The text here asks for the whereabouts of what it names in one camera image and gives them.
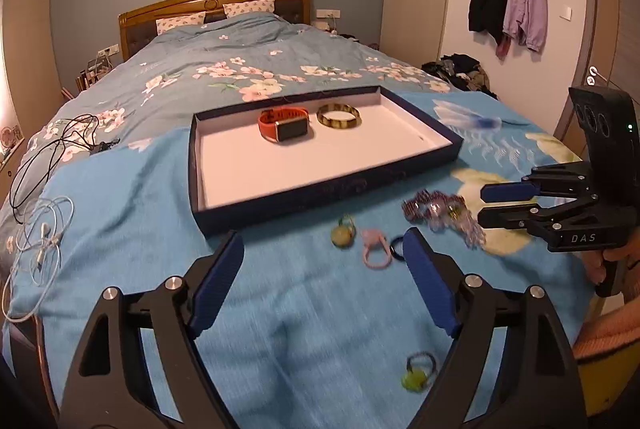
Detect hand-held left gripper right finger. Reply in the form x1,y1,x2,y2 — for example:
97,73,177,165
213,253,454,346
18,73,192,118
402,227,593,429

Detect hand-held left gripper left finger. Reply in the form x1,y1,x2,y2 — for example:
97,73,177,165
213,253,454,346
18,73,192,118
57,229,246,429

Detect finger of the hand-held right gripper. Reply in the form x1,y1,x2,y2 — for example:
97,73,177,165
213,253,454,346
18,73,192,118
477,195,601,242
480,161,598,204

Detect clear crystal bracelet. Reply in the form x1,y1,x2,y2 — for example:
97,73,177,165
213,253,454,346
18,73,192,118
430,196,487,251

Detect pink ring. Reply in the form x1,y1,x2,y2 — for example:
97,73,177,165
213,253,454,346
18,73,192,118
361,229,393,270

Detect purple beaded bracelet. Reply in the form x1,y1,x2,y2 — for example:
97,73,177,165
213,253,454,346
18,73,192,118
402,190,453,225

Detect dark hair tie green bead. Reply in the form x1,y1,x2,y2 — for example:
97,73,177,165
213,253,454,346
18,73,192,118
402,351,439,393

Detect yellow green hair tie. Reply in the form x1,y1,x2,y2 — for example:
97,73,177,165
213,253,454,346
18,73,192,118
330,216,357,247

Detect dark blue cardboard tray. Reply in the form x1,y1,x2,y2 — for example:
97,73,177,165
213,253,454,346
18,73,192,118
189,85,465,239

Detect person's right forearm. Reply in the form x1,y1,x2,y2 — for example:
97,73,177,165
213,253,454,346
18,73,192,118
572,301,640,360

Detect person's right hand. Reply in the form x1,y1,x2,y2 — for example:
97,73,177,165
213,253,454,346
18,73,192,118
581,252,606,286

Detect light blue printed blanket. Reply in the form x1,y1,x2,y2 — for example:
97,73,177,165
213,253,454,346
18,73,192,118
10,91,601,429

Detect pile of dark clothes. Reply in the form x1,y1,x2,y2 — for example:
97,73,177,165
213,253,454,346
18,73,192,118
421,54,498,100

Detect wooden door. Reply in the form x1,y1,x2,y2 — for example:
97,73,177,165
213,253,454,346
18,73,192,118
552,0,640,150

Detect orange smartwatch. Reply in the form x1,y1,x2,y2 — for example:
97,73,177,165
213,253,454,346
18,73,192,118
258,107,313,143

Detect green yellow bangle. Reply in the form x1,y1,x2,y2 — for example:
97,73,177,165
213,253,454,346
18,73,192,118
317,104,362,130

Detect black jacket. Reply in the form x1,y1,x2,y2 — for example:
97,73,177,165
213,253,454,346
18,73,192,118
468,0,513,47

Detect person's yellow clothing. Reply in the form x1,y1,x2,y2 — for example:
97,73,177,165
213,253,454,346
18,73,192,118
575,349,638,422

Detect blue floral duvet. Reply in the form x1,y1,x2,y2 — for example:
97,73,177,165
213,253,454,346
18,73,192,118
0,11,501,260

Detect cluttered bedside table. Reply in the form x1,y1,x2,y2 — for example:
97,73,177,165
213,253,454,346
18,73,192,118
62,56,113,100

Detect floral white pillow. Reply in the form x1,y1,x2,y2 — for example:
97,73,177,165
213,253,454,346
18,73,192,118
222,0,277,18
156,12,207,36

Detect white cable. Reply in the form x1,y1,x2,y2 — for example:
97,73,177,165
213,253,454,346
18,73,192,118
0,196,76,325

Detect black cable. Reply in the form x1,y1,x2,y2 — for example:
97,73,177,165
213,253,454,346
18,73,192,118
10,114,121,225

